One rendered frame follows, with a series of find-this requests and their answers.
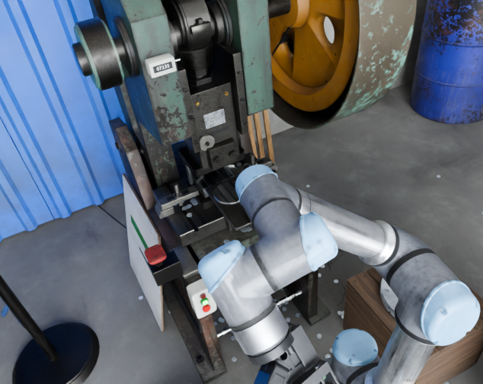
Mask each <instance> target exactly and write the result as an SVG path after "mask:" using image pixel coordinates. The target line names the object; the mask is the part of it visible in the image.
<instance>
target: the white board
mask: <svg viewBox="0 0 483 384"><path fill-rule="evenodd" d="M122 176H123V192H124V201H125V210H126V226H127V235H128V243H129V252H130V265H131V267H132V269H133V271H134V273H135V275H136V278H137V280H138V281H139V285H140V286H141V288H142V291H143V292H144V295H145V297H146V299H147V301H148V303H149V306H150V308H151V310H152V312H153V314H154V316H155V319H156V321H157V323H158V326H159V327H160V329H161V331H164V319H163V296H162V285H161V286H157V284H156V282H155V279H154V277H153V276H152V272H151V270H150V268H149V264H148V260H147V258H146V256H145V253H144V251H145V250H146V249H147V248H149V247H152V246H153V245H157V244H161V236H160V234H159V232H158V230H157V228H156V227H155V224H154V223H153V221H152V219H151V218H150V216H149V214H148V213H147V211H146V209H145V207H144V206H143V204H142V202H141V200H140V199H139V197H138V195H137V194H136V192H135V191H134V189H133V186H132V185H131V183H130V181H129V180H128V178H127V176H126V175H125V174H122Z"/></svg>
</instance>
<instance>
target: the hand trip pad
mask: <svg viewBox="0 0 483 384"><path fill-rule="evenodd" d="M144 253H145V256H146V258H147V260H148V262H149V263H150V264H158V263H160V262H161V261H163V260H165V259H166V257H167V256H166V253H165V251H164V249H163V247H162V246H161V245H160V244H157V245H153V246H152V247H149V248H147V249H146V250H145V251H144Z"/></svg>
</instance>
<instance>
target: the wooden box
mask: <svg viewBox="0 0 483 384"><path fill-rule="evenodd" d="M381 281H382V276H381V275H380V274H379V272H378V271H377V270H376V269H375V268H374V267H372V268H370V269H369V270H367V271H364V272H362V273H361V274H357V275H356V276H354V277H351V278H350V279H348V280H347V288H346V297H345V305H344V320H343V329H344V330H347V329H352V328H355V329H359V330H361V331H365V332H367V333H369V334H370V335H371V336H372V337H373V338H374V339H375V341H376V344H377V347H378V356H379V358H380V359H381V357H382V355H383V353H384V350H385V348H386V346H387V343H388V342H389V339H390V337H391V335H392V332H393V331H394V328H395V326H396V324H397V323H396V321H395V317H394V316H393V315H391V314H390V313H391V312H390V311H388V310H387V309H386V307H385V306H384V304H383V302H382V299H381V296H380V284H381ZM461 281H462V280H461ZM462 282H463V281H462ZM463 283H464V282H463ZM466 286H467V285H466ZM467 287H468V288H469V289H470V291H471V293H472V294H473V295H474V297H475V298H476V299H477V300H478V303H479V305H480V314H479V317H478V321H477V322H476V323H475V326H474V327H473V328H472V330H471V331H467V332H466V333H465V336H464V337H463V338H461V339H460V340H458V341H457V342H455V343H452V344H449V345H444V346H440V345H437V346H436V347H435V348H434V349H433V352H432V353H431V355H430V357H429V358H428V360H427V362H426V363H425V365H424V368H423V369H422V370H421V373H420V374H419V376H418V378H417V379H416V381H415V383H414V384H444V383H445V382H447V381H449V380H451V379H452V378H453V377H455V376H457V375H459V374H460V373H462V372H464V371H465V370H467V369H468V368H470V367H472V366H473V365H474V364H476V363H477V362H478V359H479V357H480V356H481V353H482V351H483V299H482V298H481V297H480V296H479V295H478V294H477V293H476V292H474V291H473V290H472V289H471V288H470V287H469V286H467Z"/></svg>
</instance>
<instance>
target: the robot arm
mask: <svg viewBox="0 0 483 384"><path fill-rule="evenodd" d="M235 190H236V193H237V195H238V198H239V203H240V204H241V205H242V206H243V207H244V209H245V212H246V213H247V215H248V217H249V219H250V220H251V223H252V225H253V227H254V230H255V231H256V233H257V235H258V237H259V239H260V241H258V242H256V243H254V244H253V245H251V246H249V247H247V248H245V247H244V246H243V245H242V244H241V242H240V241H238V240H233V241H230V242H228V243H226V244H224V245H222V246H220V247H219V248H217V249H216V250H214V251H212V252H210V253H209V254H208V255H206V256H205V257H204V258H202V259H201V260H200V262H199V264H198V271H199V273H200V276H201V277H202V278H203V281H204V283H205V284H206V287H207V289H208V293H209V294H211V296H212V298H213V299H214V301H215V303H216V304H217V306H218V308H219V310H220V312H221V313H222V315H223V317H224V318H225V320H226V322H227V323H228V325H229V327H230V328H231V330H232V333H233V334H234V336H235V338H236V339H237V341H238V343H239V344H240V346H241V348H242V350H243V351H244V353H245V354H247V355H248V357H249V359H250V361H251V362H252V364H253V365H255V366H259V365H261V368H260V369H259V372H258V374H257V377H256V379H255V381H254V384H414V383H415V381H416V379H417V378H418V376H419V374H420V373H421V370H422V369H423V368H424V365H425V363H426V362H427V360H428V358H429V357H430V355H431V353H432V352H433V349H434V348H435V347H436V346H437V345H440V346H444V345H449V344H452V343H455V342H457V341H458V340H460V339H461V338H463V337H464V336H465V333H466V332H467V331H471V330H472V328H473V327H474V326H475V323H476V322H477V321H478V317H479V314H480V305H479V303H478V300H477V299H476V298H475V297H474V295H473V294H472V293H471V291H470V289H469V288H468V287H467V286H466V285H465V284H464V283H463V282H462V281H461V280H460V279H459V278H458V277H457V276H456V275H455V274H454V273H453V272H452V271H451V270H450V269H449V268H448V267H447V266H446V265H445V264H444V263H443V262H442V261H441V260H440V258H439V257H438V256H437V255H436V254H435V253H434V251H433V250H432V249H431V248H430V247H429V246H428V245H426V244H425V243H424V242H422V241H421V240H420V239H418V238H416V237H415V236H413V235H411V234H409V233H407V232H406V231H404V230H402V229H400V228H398V227H396V226H393V225H391V224H389V223H387V222H384V221H382V220H373V221H370V220H368V219H365V218H363V217H362V216H358V215H357V214H355V213H352V212H350V211H348V210H345V209H343V208H340V207H339V206H336V205H334V204H332V203H329V202H327V201H325V200H322V199H320V198H318V197H315V196H313V195H311V194H308V193H306V192H305V191H302V190H300V189H298V188H295V187H293V186H290V185H288V184H286V183H283V182H282V181H280V180H279V179H278V177H277V175H276V174H275V173H274V172H273V171H272V170H271V169H270V168H269V167H267V166H266V165H252V166H250V167H248V168H246V169H245V170H244V171H243V172H242V173H241V174H240V175H239V176H238V178H237V180H236V182H235ZM338 249H341V250H344V251H347V252H350V253H352V254H355V255H358V257H359V258H360V260H361V261H363V262H364V263H366V264H369V265H371V266H373V267H374V268H375V269H376V270H377V271H378V272H379V274H380V275H381V276H382V278H383V279H384V280H385V282H386V283H387V284H388V285H389V287H390V288H391V290H392V291H393V292H394V294H395V295H396V296H397V297H398V302H397V305H396V307H395V311H394V316H395V321H396V323H397V324H396V326H395V328H394V331H393V332H392V335H391V337H390V339H389V342H388V343H387V346H386V348H385V350H384V353H383V355H382V357H381V359H380V358H379V356H378V347H377V344H376V341H375V339H374V338H373V337H372V336H371V335H370V334H369V333H367V332H365V331H361V330H359V329H355V328H352V329H347V330H344V331H342V332H341V333H340V334H339V335H338V336H337V337H336V338H335V340H334V343H333V347H332V352H333V355H332V362H331V363H330V364H328V362H327V361H324V360H321V359H320V357H319V356H318V354H317V352H316V351H315V348H314V347H313V346H312V343H311V342H310V340H309V338H308V337H307V335H306V333H305V332H304V330H303V328H302V326H301V325H294V324H292V323H289V324H287V322H286V320H285V318H284V317H283V315H282V313H281V312H280V310H279V308H278V307H277V304H276V303H275V302H274V300H273V297H272V296H271V294H272V293H275V292H276V291H278V290H280V289H282V288H283V287H285V286H287V285H288V284H290V283H292V282H293V281H295V280H298V279H299V278H300V277H303V276H305V275H306V274H308V273H310V272H312V271H316V270H317V269H318V267H320V266H322V265H323V264H325V263H326V262H328V261H329V260H331V259H332V258H334V257H335V256H336V255H337V252H338ZM319 365H321V366H319ZM317 366H319V367H317ZM324 379H325V381H324Z"/></svg>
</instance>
